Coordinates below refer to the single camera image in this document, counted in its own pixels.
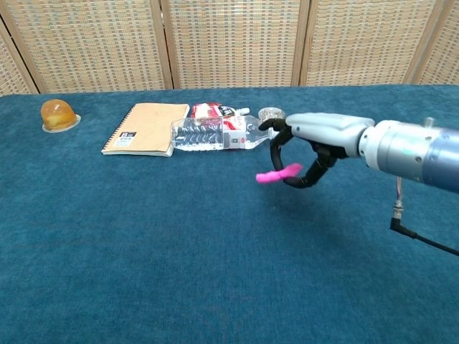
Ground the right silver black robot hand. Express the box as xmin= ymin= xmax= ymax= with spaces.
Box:
xmin=258 ymin=112 xmax=376 ymax=191

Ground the clear round pin container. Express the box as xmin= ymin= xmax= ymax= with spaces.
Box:
xmin=257 ymin=106 xmax=287 ymax=121

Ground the clear plastic water bottle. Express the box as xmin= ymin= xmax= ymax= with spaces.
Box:
xmin=170 ymin=115 xmax=279 ymax=153

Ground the red white snack pouch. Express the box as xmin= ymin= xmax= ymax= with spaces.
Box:
xmin=189 ymin=102 xmax=251 ymax=121

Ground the woven wooden folding screen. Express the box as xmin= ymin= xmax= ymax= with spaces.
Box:
xmin=0 ymin=0 xmax=459 ymax=96

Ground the kraft spiral notebook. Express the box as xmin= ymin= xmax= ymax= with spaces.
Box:
xmin=100 ymin=102 xmax=191 ymax=158

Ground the teal velvet tablecloth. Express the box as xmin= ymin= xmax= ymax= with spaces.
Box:
xmin=0 ymin=83 xmax=459 ymax=344

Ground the orange fruit jelly cup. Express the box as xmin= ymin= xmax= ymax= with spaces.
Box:
xmin=39 ymin=98 xmax=82 ymax=133

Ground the right black hand cable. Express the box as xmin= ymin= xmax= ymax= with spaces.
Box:
xmin=389 ymin=175 xmax=459 ymax=257

